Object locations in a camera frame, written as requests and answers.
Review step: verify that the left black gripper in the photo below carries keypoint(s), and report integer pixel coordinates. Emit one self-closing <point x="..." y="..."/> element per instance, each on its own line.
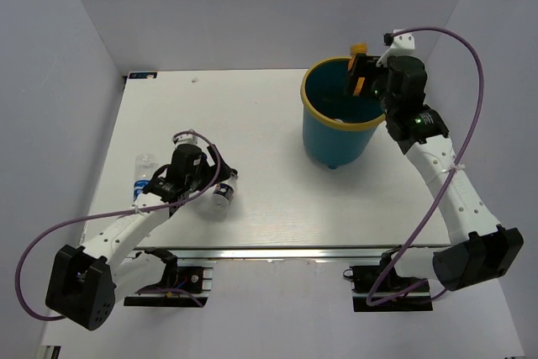
<point x="224" y="172"/>

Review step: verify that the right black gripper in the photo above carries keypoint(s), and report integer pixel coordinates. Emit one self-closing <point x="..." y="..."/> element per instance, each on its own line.
<point x="359" y="70"/>

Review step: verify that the clear Pepsi bottle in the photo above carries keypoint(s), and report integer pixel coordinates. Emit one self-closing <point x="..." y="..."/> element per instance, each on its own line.
<point x="217" y="206"/>

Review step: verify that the orange juice bottle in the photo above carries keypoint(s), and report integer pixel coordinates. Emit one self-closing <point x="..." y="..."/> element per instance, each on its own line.
<point x="354" y="51"/>

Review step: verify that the clear bottle blue label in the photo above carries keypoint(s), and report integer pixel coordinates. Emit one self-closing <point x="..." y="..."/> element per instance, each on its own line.
<point x="144" y="168"/>

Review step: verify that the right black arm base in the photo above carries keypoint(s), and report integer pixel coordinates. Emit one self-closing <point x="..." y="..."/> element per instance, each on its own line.
<point x="362" y="278"/>

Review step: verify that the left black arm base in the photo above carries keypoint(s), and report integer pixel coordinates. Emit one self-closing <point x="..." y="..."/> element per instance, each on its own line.
<point x="182" y="284"/>

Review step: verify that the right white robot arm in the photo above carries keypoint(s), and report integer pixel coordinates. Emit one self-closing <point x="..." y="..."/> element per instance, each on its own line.
<point x="481" y="248"/>

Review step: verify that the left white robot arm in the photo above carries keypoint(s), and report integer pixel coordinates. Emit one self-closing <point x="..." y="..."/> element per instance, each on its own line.
<point x="88" y="280"/>

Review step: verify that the teal bin yellow rim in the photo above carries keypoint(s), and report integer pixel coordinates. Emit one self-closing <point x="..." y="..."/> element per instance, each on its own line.
<point x="336" y="127"/>

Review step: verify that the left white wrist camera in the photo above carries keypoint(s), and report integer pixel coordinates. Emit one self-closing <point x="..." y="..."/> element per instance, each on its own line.
<point x="185" y="137"/>

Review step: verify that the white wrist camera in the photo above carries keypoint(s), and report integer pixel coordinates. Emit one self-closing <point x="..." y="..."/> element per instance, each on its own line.
<point x="397" y="45"/>
<point x="185" y="137"/>

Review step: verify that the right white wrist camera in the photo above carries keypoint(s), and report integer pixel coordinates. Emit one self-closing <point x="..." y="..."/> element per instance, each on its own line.
<point x="397" y="45"/>

